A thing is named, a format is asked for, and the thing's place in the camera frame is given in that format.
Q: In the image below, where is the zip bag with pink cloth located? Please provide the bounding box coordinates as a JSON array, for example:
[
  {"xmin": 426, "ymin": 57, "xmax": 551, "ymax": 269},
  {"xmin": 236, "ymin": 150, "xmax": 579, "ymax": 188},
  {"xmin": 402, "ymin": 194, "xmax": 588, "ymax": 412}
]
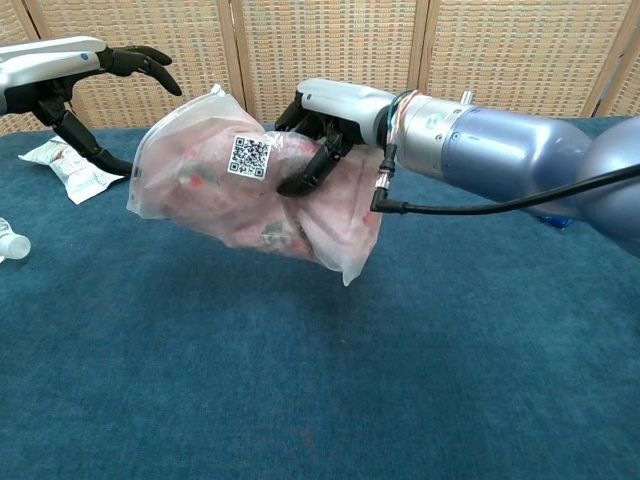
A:
[{"xmin": 125, "ymin": 83, "xmax": 382, "ymax": 287}]

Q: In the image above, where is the white green snack packet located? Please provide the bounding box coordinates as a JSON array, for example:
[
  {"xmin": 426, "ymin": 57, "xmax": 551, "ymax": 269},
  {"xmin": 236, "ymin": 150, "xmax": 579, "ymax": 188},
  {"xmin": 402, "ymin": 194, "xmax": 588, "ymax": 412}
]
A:
[{"xmin": 18, "ymin": 138, "xmax": 126, "ymax": 205}]

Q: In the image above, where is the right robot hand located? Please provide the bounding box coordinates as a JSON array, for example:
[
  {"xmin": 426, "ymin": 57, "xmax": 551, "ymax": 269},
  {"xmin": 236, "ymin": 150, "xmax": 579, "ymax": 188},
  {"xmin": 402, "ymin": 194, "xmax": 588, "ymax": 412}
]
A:
[{"xmin": 274, "ymin": 78, "xmax": 401, "ymax": 197}]

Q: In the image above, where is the clear bottle with white cap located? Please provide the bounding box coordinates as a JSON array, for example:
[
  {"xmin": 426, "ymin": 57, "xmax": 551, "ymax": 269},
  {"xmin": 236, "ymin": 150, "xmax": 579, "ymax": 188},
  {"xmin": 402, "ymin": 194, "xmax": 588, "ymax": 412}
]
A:
[{"xmin": 0, "ymin": 217, "xmax": 32, "ymax": 264}]

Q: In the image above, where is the blue carpeted table surface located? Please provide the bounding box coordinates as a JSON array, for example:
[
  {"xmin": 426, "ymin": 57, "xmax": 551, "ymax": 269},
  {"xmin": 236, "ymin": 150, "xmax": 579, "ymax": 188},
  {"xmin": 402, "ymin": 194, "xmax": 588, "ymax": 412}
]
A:
[{"xmin": 0, "ymin": 115, "xmax": 640, "ymax": 480}]

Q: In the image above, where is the wicker folding screen panel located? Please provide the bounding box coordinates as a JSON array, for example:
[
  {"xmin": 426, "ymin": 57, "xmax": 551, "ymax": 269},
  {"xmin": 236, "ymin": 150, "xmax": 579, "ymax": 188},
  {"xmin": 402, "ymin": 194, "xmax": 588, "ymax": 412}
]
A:
[
  {"xmin": 597, "ymin": 0, "xmax": 640, "ymax": 119},
  {"xmin": 230, "ymin": 0, "xmax": 430, "ymax": 125},
  {"xmin": 0, "ymin": 0, "xmax": 76, "ymax": 137},
  {"xmin": 414, "ymin": 0, "xmax": 634, "ymax": 121},
  {"xmin": 22, "ymin": 0, "xmax": 250, "ymax": 132}
]

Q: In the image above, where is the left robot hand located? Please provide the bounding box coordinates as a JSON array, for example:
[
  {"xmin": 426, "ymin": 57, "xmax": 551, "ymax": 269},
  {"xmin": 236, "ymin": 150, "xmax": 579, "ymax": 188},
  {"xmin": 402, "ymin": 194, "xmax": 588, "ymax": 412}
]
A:
[{"xmin": 0, "ymin": 35, "xmax": 182, "ymax": 177}]

